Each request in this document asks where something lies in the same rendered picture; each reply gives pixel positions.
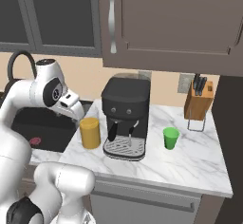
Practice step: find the grey wall socket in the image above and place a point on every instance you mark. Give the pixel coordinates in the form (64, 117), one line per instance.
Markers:
(185, 83)

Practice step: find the grey framed window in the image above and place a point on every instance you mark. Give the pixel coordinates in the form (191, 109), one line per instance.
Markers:
(53, 12)

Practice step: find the dark tall cupboard side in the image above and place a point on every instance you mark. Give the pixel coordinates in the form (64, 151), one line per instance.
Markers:
(228, 145)

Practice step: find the black tap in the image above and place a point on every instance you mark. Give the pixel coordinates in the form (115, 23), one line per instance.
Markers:
(15, 57)

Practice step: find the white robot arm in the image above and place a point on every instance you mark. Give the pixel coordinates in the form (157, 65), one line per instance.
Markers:
(19, 101)

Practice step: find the black sink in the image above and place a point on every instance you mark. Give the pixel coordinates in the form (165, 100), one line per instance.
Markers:
(47, 129)

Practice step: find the brown cupboard door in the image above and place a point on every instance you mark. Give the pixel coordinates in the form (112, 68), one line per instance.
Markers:
(177, 22)

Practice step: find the black coffee machine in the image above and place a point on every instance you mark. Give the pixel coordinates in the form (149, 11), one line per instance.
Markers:
(126, 104)

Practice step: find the green cup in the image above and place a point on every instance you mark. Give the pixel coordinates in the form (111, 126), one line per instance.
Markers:
(171, 138)

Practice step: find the red sponge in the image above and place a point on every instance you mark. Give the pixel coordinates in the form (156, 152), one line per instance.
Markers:
(35, 141)

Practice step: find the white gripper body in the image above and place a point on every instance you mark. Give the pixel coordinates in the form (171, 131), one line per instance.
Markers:
(70, 110)

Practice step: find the wooden knife block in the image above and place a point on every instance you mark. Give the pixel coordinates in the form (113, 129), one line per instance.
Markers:
(198, 105)

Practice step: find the grey dishwasher front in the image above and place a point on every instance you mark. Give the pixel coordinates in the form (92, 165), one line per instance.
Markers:
(142, 207)

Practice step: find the yellow pitcher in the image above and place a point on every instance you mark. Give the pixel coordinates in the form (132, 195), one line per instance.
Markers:
(90, 133)

